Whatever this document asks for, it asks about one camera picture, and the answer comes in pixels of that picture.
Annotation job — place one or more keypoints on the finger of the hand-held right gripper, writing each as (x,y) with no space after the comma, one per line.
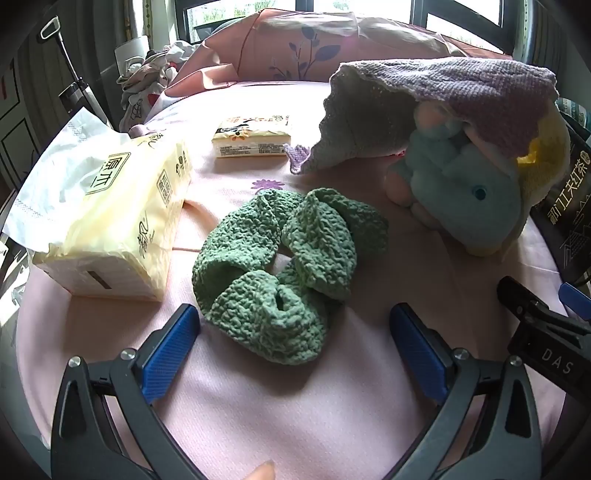
(575,300)
(521,295)

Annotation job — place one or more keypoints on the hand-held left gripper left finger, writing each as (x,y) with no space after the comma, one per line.
(171,350)

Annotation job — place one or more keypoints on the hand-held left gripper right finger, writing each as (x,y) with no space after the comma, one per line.
(415,350)

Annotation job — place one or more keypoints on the blue plush toy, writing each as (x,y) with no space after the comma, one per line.
(461,184)

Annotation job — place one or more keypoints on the green knitted cloth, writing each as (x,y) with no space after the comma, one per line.
(258,258)

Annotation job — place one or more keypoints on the purple knitted cloth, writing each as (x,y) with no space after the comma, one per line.
(461,87)

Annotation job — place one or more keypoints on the person's left hand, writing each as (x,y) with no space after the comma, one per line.
(261,471)

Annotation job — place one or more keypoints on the black box lid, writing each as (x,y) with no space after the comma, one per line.
(572,198)

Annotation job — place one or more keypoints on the pink floral bed sheet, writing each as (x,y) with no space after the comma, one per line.
(277,415)

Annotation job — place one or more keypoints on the large yellow tissue pack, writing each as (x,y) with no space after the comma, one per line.
(115,221)

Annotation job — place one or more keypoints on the small tissue packet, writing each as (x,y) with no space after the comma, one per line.
(251,138)

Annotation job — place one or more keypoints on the pile of printed clothes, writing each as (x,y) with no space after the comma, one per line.
(143,87)

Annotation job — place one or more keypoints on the grey curtain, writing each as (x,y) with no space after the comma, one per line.
(545,27)

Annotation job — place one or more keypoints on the upright vacuum cleaner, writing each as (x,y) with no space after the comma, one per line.
(81,92)

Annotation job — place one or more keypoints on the grey panelled wardrobe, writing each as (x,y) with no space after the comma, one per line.
(23,115)

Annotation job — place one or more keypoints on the dark framed window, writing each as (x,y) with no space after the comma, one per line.
(415,9)

